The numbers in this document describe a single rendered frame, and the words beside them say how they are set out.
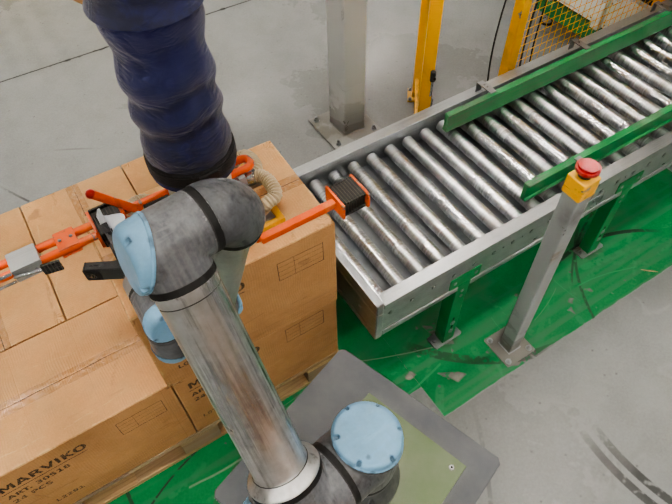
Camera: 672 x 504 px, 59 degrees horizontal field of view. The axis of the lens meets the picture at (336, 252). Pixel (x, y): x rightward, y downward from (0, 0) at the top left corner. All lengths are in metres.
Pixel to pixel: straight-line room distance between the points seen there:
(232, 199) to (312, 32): 3.23
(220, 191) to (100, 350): 1.18
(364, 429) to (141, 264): 0.58
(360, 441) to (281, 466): 0.18
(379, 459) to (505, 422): 1.27
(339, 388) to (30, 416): 0.94
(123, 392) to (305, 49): 2.64
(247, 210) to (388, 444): 0.56
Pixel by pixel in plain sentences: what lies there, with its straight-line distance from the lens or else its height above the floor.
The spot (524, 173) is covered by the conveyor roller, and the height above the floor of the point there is 0.55.
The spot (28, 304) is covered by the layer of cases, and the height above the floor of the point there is 0.54.
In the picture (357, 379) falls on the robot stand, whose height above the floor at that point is 0.75.
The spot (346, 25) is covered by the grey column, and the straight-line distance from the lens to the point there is 2.91.
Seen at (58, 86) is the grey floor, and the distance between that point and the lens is 4.07.
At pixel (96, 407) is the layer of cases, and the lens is 1.96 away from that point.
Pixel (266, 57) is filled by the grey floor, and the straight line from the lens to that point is 3.93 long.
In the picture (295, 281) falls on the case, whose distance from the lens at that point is 1.77.
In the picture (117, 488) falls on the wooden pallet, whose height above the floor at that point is 0.02.
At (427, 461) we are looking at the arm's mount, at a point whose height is 0.77.
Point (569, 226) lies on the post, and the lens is 1.93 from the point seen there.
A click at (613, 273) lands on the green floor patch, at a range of 2.95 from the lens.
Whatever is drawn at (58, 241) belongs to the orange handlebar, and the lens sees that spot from 1.60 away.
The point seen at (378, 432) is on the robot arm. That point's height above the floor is 1.04.
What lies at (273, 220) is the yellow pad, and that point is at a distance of 1.65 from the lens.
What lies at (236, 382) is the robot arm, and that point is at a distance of 1.02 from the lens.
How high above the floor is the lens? 2.21
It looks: 53 degrees down
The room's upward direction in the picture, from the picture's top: 2 degrees counter-clockwise
